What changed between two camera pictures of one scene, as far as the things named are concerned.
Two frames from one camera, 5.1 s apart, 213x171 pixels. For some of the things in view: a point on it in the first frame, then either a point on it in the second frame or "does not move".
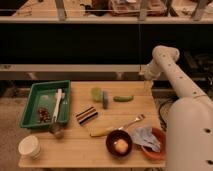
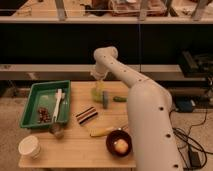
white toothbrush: x=58 y=101 does not move
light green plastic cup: x=96 y=92 does not move
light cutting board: x=101 y=123 does not move
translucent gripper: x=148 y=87 to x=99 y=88
